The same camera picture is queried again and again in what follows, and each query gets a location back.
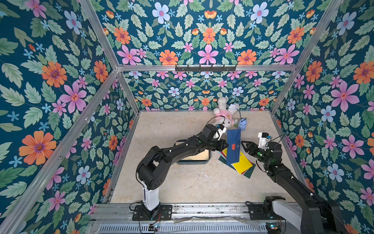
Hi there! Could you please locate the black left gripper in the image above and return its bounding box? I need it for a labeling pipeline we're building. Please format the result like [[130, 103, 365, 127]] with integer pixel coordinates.
[[204, 139, 230, 153]]

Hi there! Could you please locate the navy blue envelope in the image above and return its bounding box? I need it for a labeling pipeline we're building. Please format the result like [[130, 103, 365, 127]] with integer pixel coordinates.
[[226, 129, 241, 165]]

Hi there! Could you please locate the cream yellow envelope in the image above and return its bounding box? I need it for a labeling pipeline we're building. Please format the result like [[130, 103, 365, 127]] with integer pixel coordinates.
[[181, 150, 210, 161]]

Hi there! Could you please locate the bright yellow envelope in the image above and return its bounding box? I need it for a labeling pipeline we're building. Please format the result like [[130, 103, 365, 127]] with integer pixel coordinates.
[[228, 151, 254, 175]]

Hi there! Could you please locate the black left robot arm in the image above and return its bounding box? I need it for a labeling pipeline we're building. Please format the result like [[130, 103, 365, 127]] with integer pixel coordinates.
[[135, 124, 228, 212]]

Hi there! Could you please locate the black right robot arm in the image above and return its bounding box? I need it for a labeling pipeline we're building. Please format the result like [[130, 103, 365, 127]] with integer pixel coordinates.
[[241, 141, 347, 234]]

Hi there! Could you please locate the teal storage box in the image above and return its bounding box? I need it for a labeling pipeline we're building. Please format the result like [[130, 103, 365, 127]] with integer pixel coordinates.
[[177, 152, 211, 165]]

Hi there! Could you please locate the blue faceted toy figure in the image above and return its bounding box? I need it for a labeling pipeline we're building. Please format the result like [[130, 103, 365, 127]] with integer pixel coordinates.
[[237, 118, 247, 131]]

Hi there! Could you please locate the dark green envelope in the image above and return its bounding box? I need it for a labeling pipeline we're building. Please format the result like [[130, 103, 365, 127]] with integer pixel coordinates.
[[219, 156, 256, 178]]

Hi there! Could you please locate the white plush bunny pink shirt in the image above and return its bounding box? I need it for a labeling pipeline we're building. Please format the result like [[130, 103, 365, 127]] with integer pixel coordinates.
[[213, 97, 240, 129]]

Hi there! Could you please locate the small green circuit board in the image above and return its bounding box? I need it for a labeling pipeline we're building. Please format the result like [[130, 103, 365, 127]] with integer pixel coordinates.
[[148, 224, 160, 233]]

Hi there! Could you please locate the white vent grille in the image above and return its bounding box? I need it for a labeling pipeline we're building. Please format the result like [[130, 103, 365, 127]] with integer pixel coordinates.
[[98, 223, 268, 234]]

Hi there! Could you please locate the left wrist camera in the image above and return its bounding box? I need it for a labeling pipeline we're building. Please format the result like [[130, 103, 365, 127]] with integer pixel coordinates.
[[214, 124, 227, 140]]

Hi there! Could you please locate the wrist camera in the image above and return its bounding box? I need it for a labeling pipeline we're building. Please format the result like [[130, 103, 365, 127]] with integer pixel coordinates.
[[214, 124, 227, 140], [258, 132, 272, 150]]

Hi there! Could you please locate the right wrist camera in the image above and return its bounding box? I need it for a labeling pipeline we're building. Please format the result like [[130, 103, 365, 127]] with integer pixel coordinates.
[[258, 132, 272, 150]]

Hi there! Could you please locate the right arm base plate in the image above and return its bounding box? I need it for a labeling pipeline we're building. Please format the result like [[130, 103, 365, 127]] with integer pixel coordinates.
[[245, 201, 274, 220]]

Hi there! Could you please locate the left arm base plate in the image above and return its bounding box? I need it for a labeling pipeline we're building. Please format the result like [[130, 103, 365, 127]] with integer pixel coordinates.
[[132, 204, 173, 222]]

